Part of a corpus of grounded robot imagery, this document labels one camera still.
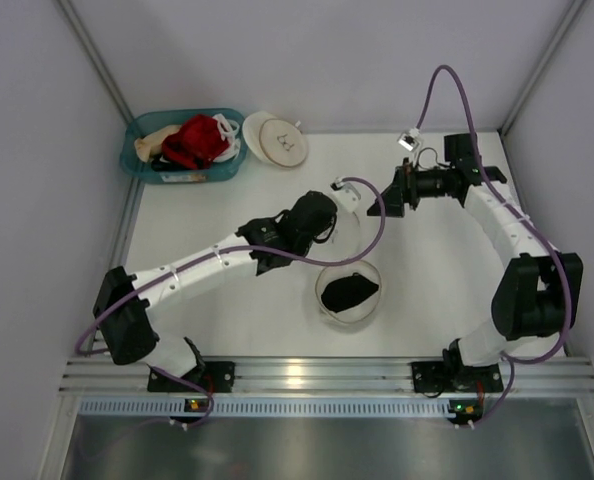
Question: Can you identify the black bra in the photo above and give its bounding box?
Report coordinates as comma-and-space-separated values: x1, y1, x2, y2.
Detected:
319, 273, 380, 313

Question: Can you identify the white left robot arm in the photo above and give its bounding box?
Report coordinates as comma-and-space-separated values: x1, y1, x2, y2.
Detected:
93, 191, 338, 379

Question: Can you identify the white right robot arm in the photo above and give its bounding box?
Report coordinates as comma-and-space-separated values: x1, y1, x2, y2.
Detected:
367, 133, 583, 367

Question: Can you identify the white bra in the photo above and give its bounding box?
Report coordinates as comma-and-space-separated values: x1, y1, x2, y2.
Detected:
213, 114, 241, 163

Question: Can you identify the red bra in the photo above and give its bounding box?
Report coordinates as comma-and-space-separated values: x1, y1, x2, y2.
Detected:
162, 114, 229, 170

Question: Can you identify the beige bra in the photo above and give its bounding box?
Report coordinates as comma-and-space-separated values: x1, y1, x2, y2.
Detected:
133, 124, 181, 163

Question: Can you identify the teal plastic basket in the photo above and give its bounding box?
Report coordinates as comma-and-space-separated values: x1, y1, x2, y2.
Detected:
120, 108, 248, 184

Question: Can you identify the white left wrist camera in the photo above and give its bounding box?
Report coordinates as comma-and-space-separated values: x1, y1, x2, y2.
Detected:
330, 178, 361, 214

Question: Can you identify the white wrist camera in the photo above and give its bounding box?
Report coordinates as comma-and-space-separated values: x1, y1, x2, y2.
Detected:
397, 128, 422, 152
330, 178, 361, 214

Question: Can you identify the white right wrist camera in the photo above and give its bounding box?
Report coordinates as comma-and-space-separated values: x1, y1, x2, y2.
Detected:
397, 128, 422, 152

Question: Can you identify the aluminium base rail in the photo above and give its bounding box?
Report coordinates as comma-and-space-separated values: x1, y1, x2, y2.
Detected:
58, 357, 594, 398

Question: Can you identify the perforated cable duct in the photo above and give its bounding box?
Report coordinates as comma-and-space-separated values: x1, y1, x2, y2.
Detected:
79, 397, 480, 418

